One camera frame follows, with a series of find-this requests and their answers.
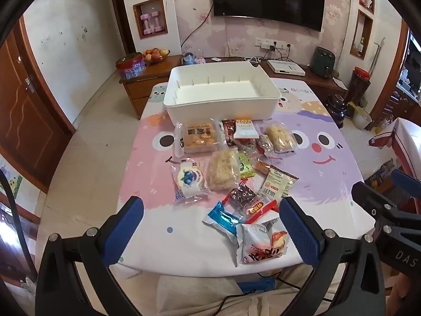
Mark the white packet with orange top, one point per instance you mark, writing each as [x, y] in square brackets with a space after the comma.
[245, 130]

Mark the brown wooden door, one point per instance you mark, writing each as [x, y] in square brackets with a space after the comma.
[29, 118]

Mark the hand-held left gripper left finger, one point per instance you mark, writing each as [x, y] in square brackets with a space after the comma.
[126, 227]

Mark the round red blue tin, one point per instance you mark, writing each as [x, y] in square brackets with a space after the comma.
[131, 67]

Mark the small pale rice cracker packet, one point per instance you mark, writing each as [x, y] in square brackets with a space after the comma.
[281, 138]

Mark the white set-top box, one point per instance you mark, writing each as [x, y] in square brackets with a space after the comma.
[285, 67]

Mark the white blueberry print packet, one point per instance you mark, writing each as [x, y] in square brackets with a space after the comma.
[190, 179]

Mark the colourful wall sticker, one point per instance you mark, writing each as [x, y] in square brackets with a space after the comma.
[11, 179]

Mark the green snack packet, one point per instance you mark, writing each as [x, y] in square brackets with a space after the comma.
[246, 166]

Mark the white paper sheet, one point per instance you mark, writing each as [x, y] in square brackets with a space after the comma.
[341, 84]

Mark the white red bread packet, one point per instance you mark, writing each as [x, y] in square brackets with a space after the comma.
[261, 243]

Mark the dark red snack packet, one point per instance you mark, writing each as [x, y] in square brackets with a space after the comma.
[228, 131]

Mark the pink toy figure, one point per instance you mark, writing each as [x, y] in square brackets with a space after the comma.
[200, 60]

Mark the dark basket with red lid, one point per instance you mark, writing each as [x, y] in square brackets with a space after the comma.
[359, 87]

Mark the large pale rice cracker packet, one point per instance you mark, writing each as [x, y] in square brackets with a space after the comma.
[223, 169]

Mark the white wall switch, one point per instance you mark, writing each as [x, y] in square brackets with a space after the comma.
[46, 40]

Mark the blue snow globe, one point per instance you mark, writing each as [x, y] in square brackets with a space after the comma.
[188, 59]

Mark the blue power strip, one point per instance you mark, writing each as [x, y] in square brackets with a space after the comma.
[256, 284]

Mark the yellow bottle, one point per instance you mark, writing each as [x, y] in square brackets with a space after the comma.
[381, 126]

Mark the wooden television cabinet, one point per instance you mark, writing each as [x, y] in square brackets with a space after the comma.
[144, 92]

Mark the cartoon printed tablecloth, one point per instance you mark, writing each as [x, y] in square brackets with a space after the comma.
[164, 230]

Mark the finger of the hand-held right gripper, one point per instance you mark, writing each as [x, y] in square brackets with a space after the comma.
[406, 181]
[365, 192]

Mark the wooden kitchen cabinet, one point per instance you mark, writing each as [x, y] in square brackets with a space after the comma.
[403, 98]

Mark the white bucket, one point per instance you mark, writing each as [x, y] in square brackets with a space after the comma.
[362, 120]

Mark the small orange snack packet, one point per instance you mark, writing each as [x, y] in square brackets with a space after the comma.
[262, 166]

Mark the brown cake clear packet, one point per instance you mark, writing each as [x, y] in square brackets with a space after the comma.
[199, 138]

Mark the chair with white cover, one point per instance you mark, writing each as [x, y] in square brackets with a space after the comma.
[406, 144]

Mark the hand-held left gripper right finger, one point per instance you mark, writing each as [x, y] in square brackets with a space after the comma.
[299, 230]

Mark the white cup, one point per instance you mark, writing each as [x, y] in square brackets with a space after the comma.
[368, 4]

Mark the pink dumbbell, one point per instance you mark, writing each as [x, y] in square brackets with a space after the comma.
[145, 24]
[157, 22]

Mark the white wall socket strip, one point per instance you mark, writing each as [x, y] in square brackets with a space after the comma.
[263, 42]

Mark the white plastic storage box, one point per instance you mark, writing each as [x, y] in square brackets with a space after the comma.
[217, 95]

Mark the white packet with barcode label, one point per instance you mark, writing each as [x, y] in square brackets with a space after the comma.
[278, 182]

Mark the dark ceramic jar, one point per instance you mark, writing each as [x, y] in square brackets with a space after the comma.
[336, 112]

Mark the blue foil snack packet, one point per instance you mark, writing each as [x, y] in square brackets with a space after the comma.
[222, 220]

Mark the dark green air fryer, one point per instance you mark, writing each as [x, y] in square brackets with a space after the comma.
[323, 62]

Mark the red date snack packet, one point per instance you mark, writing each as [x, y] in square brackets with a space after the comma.
[248, 200]

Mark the bright red snack packet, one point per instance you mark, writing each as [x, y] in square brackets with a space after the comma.
[246, 143]

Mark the bowl of fruit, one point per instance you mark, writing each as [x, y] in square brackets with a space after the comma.
[156, 55]

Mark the small red-brown snack packet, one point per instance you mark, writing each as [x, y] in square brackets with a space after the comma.
[264, 146]

